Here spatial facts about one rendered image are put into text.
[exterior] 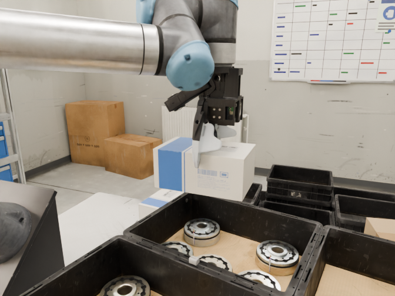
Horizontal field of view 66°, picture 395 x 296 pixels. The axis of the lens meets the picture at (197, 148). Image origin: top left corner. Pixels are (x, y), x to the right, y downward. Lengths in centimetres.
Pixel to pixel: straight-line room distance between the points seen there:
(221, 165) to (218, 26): 27
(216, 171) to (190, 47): 27
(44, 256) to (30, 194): 17
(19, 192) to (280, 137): 299
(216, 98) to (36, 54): 33
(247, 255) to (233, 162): 32
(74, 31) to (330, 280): 72
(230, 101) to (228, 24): 14
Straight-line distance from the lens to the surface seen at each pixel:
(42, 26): 45
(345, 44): 346
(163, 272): 70
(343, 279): 84
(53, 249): 96
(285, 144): 359
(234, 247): 88
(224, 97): 63
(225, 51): 61
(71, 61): 46
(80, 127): 415
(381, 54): 349
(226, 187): 63
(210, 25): 61
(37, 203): 91
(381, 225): 105
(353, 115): 352
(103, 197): 151
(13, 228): 86
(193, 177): 64
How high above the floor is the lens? 132
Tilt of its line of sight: 16 degrees down
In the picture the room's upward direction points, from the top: straight up
